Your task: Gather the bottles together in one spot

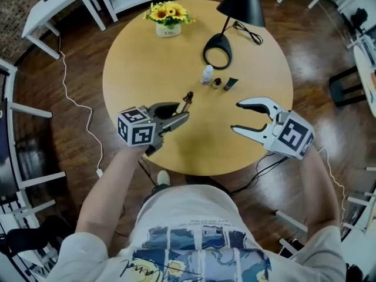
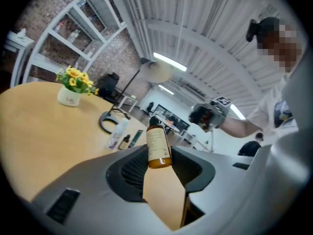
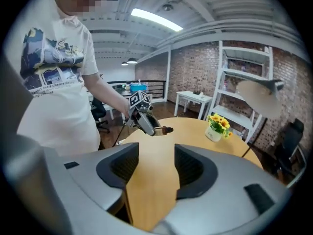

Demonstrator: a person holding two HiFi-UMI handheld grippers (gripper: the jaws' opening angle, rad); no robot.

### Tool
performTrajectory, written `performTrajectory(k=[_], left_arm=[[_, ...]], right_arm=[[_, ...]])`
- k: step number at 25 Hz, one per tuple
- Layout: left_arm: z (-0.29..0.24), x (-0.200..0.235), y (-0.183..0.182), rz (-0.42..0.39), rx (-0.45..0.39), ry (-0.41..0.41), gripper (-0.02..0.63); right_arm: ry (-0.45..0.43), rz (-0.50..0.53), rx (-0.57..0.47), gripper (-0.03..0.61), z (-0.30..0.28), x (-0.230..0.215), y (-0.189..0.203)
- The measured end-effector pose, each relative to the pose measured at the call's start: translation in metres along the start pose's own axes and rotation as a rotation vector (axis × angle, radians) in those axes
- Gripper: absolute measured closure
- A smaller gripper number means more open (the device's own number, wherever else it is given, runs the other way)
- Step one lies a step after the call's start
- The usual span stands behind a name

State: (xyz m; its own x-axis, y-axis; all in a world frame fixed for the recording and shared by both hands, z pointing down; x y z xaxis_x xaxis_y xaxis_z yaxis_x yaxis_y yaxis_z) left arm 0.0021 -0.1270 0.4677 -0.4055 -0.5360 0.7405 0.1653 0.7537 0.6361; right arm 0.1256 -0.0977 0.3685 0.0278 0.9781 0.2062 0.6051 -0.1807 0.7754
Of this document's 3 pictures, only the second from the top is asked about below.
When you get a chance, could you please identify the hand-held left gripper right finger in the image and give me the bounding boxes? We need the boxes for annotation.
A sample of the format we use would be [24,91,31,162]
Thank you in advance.
[170,144,274,235]

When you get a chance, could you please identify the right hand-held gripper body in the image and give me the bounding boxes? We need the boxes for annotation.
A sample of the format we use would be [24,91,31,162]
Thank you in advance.
[188,96,232,133]

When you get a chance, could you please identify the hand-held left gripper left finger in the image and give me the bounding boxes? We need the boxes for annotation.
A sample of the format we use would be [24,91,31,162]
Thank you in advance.
[30,144,173,235]

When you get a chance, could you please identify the white small bottle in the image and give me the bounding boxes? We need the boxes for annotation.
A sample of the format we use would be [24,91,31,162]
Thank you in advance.
[105,117,130,151]

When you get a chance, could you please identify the black cosmetic tube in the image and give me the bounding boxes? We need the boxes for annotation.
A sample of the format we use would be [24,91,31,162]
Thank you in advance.
[128,129,144,148]

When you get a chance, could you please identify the person's right forearm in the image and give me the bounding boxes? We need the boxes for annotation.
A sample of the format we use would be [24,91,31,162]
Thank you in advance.
[219,115,264,139]

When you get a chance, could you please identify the long ceiling light tube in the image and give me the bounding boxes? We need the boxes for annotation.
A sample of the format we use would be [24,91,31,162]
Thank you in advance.
[153,52,188,72]
[158,84,175,95]
[229,104,246,120]

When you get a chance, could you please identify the black framed glass partition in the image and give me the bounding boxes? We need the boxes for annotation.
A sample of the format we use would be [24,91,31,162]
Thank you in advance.
[153,103,191,131]

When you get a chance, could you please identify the person's white printed T-shirt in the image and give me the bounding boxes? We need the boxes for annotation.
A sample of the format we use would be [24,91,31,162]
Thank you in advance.
[246,76,300,138]

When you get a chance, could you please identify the black desk lamp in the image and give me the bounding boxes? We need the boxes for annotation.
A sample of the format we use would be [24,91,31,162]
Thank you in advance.
[99,57,175,135]

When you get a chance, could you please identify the small white table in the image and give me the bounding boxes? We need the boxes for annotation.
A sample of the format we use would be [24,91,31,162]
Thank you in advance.
[117,94,139,114]

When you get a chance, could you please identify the sunflowers in white pot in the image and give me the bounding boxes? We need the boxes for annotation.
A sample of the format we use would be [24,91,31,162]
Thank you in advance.
[55,66,100,107]

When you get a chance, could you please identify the black hair clip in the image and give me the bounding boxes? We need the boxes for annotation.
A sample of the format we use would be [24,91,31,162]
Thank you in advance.
[246,18,258,43]

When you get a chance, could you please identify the person's head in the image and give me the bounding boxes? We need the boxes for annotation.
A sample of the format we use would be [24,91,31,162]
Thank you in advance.
[256,17,304,73]

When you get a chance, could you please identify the white metal shelf unit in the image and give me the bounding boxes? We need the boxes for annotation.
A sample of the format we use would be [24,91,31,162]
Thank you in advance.
[11,0,128,88]

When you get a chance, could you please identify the white side table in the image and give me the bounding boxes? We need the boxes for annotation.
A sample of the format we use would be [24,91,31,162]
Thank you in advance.
[3,30,35,85]

